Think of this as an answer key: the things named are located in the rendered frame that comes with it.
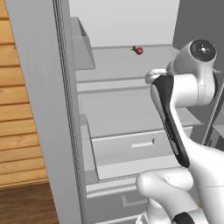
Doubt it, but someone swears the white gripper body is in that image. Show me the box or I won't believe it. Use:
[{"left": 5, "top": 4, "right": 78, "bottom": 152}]
[{"left": 144, "top": 68, "right": 169, "bottom": 86}]

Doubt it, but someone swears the red strawberry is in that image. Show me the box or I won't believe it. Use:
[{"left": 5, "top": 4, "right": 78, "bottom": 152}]
[{"left": 130, "top": 45, "right": 144, "bottom": 56}]

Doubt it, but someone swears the grey fridge shelf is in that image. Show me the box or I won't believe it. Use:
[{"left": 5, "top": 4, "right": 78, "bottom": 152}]
[
  {"left": 74, "top": 44, "right": 182, "bottom": 85},
  {"left": 76, "top": 85, "right": 205, "bottom": 138}
]

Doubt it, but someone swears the grey fridge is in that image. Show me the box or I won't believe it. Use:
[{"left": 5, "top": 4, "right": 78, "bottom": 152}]
[{"left": 68, "top": 0, "right": 224, "bottom": 224}]

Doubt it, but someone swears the grey fridge right door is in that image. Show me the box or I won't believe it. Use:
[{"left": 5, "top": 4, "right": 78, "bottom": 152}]
[{"left": 171, "top": 0, "right": 224, "bottom": 147}]

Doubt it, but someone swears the grey fridge door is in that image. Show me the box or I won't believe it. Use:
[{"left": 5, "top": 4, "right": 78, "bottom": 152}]
[
  {"left": 171, "top": 0, "right": 224, "bottom": 147},
  {"left": 3, "top": 0, "right": 89, "bottom": 224}
]

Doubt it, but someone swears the grey fridge drawer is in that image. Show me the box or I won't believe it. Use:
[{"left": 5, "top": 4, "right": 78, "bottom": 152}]
[
  {"left": 90, "top": 126, "right": 193, "bottom": 182},
  {"left": 85, "top": 176, "right": 203, "bottom": 224}
]

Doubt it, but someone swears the grey fridge left door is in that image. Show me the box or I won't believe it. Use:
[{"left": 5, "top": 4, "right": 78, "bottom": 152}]
[{"left": 3, "top": 0, "right": 89, "bottom": 224}]

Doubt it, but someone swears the grey door bin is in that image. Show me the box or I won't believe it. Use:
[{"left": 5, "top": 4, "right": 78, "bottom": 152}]
[{"left": 69, "top": 16, "right": 97, "bottom": 71}]

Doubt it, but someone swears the grey drawer handle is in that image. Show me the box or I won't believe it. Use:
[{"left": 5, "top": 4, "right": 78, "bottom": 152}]
[
  {"left": 130, "top": 138, "right": 157, "bottom": 150},
  {"left": 120, "top": 193, "right": 149, "bottom": 208}
]

